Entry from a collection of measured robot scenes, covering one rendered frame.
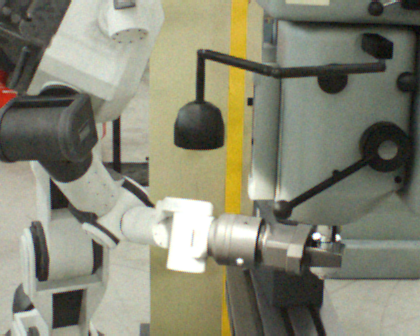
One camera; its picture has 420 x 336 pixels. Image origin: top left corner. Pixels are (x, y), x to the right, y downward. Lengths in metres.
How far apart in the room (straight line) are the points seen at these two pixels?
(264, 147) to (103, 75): 0.33
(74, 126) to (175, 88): 1.67
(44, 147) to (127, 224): 0.26
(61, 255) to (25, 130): 0.54
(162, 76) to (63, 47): 1.59
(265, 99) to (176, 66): 1.76
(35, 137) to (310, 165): 0.46
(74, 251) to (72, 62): 0.58
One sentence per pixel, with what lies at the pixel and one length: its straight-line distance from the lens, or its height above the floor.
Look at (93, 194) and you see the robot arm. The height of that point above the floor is 1.27.
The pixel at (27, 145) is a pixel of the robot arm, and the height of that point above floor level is 1.39.
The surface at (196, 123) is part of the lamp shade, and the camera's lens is 1.06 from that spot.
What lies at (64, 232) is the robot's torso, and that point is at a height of 1.08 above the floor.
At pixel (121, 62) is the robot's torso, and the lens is 1.36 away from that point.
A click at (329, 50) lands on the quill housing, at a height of 1.59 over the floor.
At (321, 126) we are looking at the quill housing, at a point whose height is 1.48.
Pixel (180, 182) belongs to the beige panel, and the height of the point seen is 0.78.
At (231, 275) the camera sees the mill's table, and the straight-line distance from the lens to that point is 1.88.
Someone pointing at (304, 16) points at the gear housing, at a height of 1.64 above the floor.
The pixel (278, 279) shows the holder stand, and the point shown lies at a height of 1.01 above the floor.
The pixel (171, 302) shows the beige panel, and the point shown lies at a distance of 3.24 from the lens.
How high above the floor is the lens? 1.75
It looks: 14 degrees down
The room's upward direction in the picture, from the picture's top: 2 degrees clockwise
